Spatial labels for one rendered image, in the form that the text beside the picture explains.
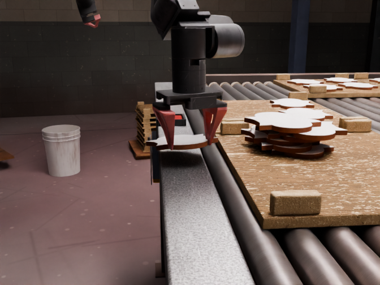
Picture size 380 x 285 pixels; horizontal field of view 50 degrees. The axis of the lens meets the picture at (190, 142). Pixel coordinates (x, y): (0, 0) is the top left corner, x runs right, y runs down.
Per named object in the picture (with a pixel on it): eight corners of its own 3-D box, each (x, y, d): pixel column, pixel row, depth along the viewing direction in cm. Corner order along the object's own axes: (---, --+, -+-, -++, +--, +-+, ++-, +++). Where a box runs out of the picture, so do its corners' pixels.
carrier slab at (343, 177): (262, 229, 49) (263, 217, 49) (214, 140, 88) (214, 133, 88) (535, 219, 52) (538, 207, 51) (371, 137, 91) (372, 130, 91)
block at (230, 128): (221, 135, 86) (221, 122, 86) (220, 133, 88) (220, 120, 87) (249, 134, 87) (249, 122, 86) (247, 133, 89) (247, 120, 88)
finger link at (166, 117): (204, 151, 70) (204, 96, 68) (164, 156, 68) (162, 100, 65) (190, 141, 77) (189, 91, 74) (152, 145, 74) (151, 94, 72)
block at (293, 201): (272, 217, 49) (273, 195, 48) (268, 211, 51) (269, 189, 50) (321, 215, 49) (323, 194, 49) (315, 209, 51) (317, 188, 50)
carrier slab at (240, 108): (215, 139, 89) (215, 132, 89) (199, 105, 129) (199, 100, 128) (371, 136, 92) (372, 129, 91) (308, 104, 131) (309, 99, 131)
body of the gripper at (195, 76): (224, 102, 70) (224, 57, 67) (167, 107, 66) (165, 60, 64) (208, 96, 75) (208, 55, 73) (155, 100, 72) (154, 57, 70)
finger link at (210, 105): (228, 148, 72) (228, 94, 69) (189, 153, 70) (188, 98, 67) (212, 138, 78) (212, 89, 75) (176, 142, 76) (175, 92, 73)
